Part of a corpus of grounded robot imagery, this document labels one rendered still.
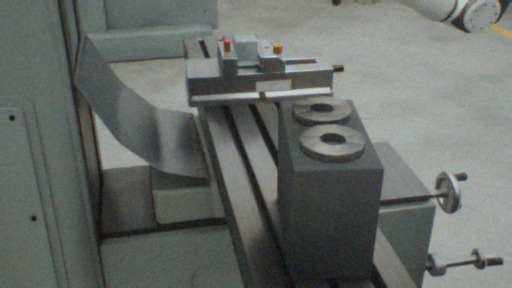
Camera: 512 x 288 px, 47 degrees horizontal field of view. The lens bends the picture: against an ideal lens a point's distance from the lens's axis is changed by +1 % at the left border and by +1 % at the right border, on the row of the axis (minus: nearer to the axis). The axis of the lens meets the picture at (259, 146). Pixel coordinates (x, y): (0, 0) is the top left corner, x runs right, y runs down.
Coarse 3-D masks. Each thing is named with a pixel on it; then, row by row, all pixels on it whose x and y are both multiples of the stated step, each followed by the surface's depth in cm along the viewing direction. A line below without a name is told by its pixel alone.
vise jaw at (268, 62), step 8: (264, 40) 144; (264, 48) 139; (272, 48) 139; (264, 56) 135; (272, 56) 135; (280, 56) 137; (264, 64) 135; (272, 64) 136; (280, 64) 136; (264, 72) 136
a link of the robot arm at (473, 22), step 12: (480, 0) 119; (492, 0) 119; (504, 0) 121; (468, 12) 120; (480, 12) 120; (492, 12) 121; (504, 12) 123; (468, 24) 122; (480, 24) 123; (492, 24) 124
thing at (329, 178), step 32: (320, 96) 93; (288, 128) 86; (320, 128) 84; (352, 128) 84; (288, 160) 82; (320, 160) 78; (352, 160) 78; (288, 192) 83; (320, 192) 78; (352, 192) 78; (288, 224) 85; (320, 224) 80; (352, 224) 81; (288, 256) 86; (320, 256) 83; (352, 256) 84
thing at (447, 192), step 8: (440, 176) 161; (448, 176) 157; (456, 176) 157; (464, 176) 157; (440, 184) 163; (448, 184) 158; (456, 184) 155; (432, 192) 158; (440, 192) 158; (448, 192) 159; (456, 192) 154; (440, 200) 163; (448, 200) 159; (456, 200) 154; (440, 208) 163; (448, 208) 158; (456, 208) 156
